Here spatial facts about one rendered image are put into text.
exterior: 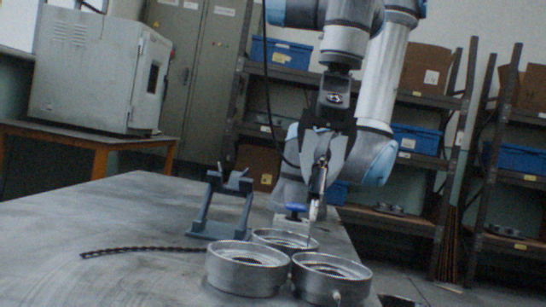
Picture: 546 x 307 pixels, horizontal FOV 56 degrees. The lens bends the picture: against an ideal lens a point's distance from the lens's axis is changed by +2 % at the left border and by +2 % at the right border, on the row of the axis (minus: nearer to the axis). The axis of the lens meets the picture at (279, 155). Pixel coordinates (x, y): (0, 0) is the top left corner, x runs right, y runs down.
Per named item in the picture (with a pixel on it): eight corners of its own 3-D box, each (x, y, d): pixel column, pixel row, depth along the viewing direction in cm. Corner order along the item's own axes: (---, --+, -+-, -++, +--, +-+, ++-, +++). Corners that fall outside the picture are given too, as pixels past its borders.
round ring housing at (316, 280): (283, 276, 70) (288, 247, 69) (357, 288, 70) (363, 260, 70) (289, 304, 59) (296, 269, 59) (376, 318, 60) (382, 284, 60)
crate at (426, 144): (425, 155, 451) (430, 131, 450) (437, 158, 413) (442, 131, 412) (368, 145, 453) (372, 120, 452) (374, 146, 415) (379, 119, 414)
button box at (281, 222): (309, 252, 86) (314, 224, 86) (268, 245, 86) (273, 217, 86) (308, 242, 94) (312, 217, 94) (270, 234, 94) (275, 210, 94)
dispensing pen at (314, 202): (298, 241, 73) (316, 147, 81) (296, 252, 76) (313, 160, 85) (313, 245, 72) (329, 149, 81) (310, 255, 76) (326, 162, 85)
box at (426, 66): (450, 96, 407) (460, 48, 405) (380, 85, 413) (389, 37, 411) (440, 100, 443) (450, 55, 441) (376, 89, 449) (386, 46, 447)
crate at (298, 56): (305, 77, 453) (310, 53, 452) (309, 72, 415) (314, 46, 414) (249, 66, 452) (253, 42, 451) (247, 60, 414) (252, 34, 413)
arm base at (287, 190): (268, 203, 133) (275, 166, 132) (324, 214, 132) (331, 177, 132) (264, 212, 118) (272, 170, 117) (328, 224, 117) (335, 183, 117)
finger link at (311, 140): (310, 183, 86) (324, 131, 86) (309, 187, 80) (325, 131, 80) (293, 178, 86) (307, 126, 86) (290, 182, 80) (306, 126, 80)
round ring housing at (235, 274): (198, 292, 58) (204, 256, 57) (205, 265, 68) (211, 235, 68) (287, 305, 58) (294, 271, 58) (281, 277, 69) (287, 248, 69)
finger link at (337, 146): (340, 188, 86) (346, 134, 85) (342, 191, 80) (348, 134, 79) (322, 186, 86) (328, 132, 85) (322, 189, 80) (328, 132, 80)
